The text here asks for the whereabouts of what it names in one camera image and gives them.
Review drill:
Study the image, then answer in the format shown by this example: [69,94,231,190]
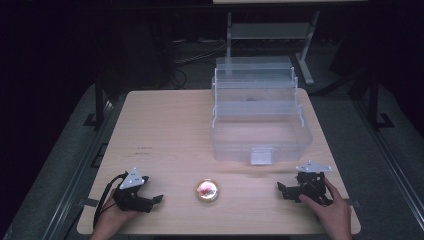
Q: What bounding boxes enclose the black metal post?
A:
[366,71,396,130]
[83,71,107,128]

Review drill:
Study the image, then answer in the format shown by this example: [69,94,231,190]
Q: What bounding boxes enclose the grey metal stand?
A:
[225,10,322,86]

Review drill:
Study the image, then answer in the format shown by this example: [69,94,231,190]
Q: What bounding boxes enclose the person's right hand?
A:
[298,177,353,235]

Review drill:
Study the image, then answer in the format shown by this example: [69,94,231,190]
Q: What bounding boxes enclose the metal floor rail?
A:
[353,98,424,223]
[39,96,125,240]

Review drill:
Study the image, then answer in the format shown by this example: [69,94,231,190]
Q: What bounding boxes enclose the person's left hand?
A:
[95,188,142,234]

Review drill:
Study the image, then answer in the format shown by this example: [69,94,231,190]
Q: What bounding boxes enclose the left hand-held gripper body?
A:
[112,167,152,213]

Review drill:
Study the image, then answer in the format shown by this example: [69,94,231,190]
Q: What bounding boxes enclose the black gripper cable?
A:
[92,171,129,228]

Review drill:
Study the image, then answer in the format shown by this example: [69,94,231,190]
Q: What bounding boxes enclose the clear tiered plastic storage box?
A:
[210,55,314,167]

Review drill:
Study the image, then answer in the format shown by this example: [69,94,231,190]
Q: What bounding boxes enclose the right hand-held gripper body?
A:
[289,160,334,206]

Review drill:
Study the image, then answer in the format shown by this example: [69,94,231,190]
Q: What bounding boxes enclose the black floor cables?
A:
[164,39,228,89]

